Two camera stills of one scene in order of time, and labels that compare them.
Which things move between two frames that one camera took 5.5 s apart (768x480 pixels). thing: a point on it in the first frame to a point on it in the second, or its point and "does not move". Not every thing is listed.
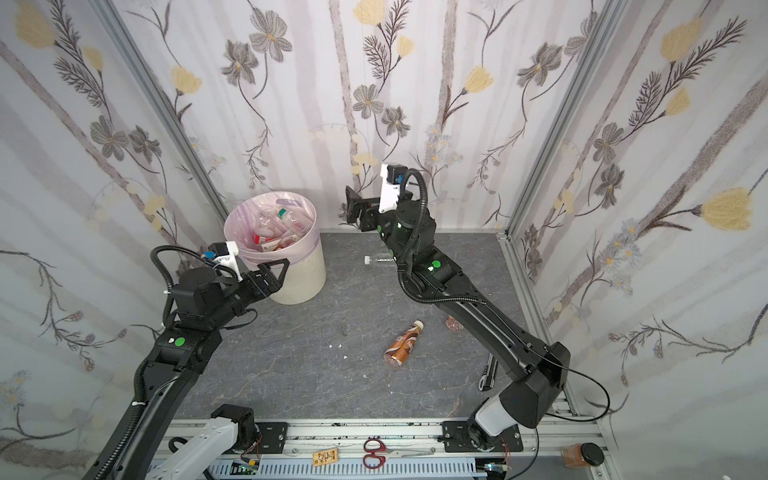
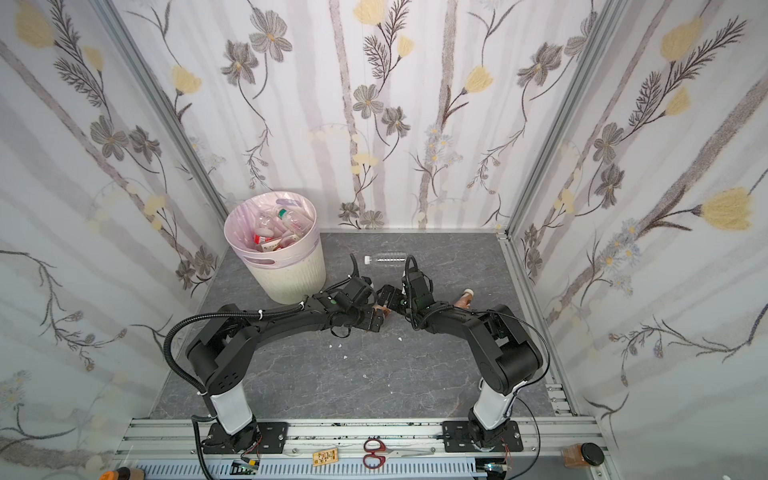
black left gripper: x=252 y=282 to x=372 y=318
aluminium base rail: x=418 y=450 does not move
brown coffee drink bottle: x=400 y=348 to x=384 y=309
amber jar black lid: x=581 y=455 does not move
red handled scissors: x=378 y=452 does not move
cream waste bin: x=278 y=225 does not move
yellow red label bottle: x=277 y=244 to x=257 y=239
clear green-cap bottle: x=298 y=223 does not move
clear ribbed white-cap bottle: x=367 y=260 does not move
